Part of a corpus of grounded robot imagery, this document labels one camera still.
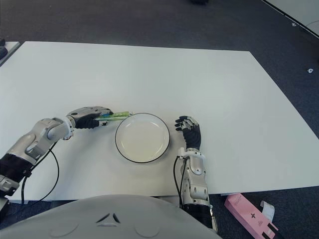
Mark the white neighbouring table with cable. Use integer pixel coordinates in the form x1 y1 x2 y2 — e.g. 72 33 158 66
260 0 319 39

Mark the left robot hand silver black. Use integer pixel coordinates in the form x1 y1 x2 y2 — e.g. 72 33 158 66
66 106 113 129

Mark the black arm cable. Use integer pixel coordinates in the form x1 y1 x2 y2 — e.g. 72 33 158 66
21 146 60 205
173 155 190 207

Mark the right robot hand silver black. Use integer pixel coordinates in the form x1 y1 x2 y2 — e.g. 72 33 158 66
174 115 202 150

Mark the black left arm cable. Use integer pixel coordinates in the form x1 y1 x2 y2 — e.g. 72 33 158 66
21 146 60 205

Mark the grey robot torso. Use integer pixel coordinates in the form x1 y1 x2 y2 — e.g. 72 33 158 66
0 195 222 239

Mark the white side table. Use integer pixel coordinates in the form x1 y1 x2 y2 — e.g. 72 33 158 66
0 41 20 67

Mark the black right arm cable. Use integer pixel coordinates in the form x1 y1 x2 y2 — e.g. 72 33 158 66
173 155 190 207

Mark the green candy pack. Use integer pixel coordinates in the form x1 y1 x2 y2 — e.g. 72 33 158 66
97 111 134 122

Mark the white plate with black rim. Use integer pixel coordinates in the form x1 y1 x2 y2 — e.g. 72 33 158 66
115 113 172 164

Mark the white paper strip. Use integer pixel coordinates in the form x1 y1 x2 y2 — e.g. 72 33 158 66
259 200 275 221

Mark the pink cardboard box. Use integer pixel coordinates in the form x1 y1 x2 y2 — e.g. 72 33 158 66
224 193 280 239

